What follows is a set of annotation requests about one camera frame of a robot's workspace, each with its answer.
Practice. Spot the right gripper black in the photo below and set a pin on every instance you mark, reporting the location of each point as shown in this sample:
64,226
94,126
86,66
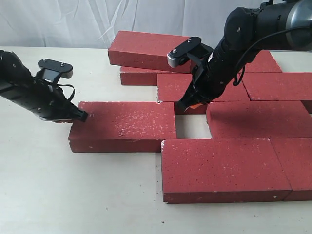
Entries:
223,66

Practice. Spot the red brick third row right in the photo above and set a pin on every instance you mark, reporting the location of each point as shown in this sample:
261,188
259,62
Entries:
259,119

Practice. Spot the red brick right middle row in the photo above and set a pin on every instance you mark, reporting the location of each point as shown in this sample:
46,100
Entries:
280,87

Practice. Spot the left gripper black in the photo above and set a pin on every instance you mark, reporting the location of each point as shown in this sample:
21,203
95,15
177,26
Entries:
42,98

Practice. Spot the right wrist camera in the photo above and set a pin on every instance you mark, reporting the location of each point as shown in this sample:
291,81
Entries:
191,49

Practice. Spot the red brick tilted stack left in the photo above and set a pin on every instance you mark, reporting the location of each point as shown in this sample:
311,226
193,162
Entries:
145,50

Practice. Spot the red brick bottom stack left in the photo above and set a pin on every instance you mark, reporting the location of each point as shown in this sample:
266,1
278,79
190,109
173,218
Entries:
137,76

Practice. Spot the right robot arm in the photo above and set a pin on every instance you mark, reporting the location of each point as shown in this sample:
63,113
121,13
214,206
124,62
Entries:
285,26

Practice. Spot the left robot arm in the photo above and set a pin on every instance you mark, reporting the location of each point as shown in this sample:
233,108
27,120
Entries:
41,94

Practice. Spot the white backdrop cloth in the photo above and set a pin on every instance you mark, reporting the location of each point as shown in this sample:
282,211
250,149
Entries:
95,23

